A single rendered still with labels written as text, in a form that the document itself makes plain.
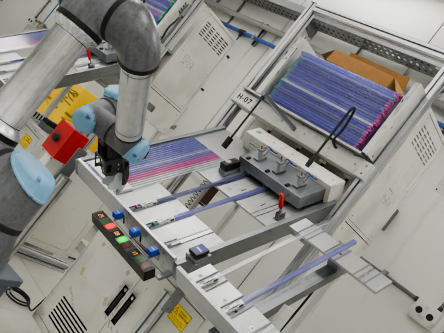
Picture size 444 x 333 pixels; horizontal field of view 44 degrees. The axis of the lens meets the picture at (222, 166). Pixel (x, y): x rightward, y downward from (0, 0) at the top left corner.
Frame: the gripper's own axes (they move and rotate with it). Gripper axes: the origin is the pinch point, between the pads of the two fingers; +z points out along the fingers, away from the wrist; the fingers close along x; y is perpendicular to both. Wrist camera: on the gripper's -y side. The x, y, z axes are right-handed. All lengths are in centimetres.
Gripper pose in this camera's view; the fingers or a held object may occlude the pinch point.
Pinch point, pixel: (119, 189)
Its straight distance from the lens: 179.7
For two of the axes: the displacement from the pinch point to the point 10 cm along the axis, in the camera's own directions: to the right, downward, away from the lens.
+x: 6.1, 4.5, -6.5
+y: -7.8, 2.2, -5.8
